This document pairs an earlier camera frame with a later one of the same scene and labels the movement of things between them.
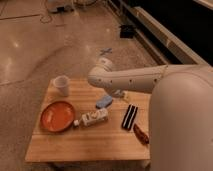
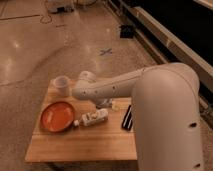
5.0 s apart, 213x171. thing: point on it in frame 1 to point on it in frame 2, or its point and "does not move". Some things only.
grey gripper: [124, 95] to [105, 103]
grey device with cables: [63, 8] does not move
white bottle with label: [93, 118] does not move
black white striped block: [129, 117] does not move
